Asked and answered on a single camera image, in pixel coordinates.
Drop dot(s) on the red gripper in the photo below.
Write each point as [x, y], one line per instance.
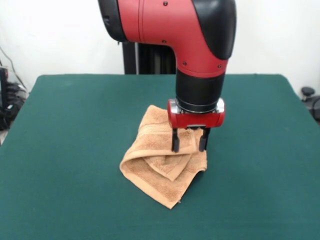
[195, 120]

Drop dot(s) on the tan terry towel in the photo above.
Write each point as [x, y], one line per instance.
[150, 150]

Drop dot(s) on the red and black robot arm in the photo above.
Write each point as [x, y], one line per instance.
[170, 25]

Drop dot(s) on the dark green table cloth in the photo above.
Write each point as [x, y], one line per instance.
[62, 150]

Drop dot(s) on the grey chair base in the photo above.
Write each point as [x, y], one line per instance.
[310, 100]

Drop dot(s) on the black upright box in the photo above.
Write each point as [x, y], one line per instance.
[3, 87]

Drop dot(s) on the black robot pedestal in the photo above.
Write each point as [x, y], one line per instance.
[150, 60]

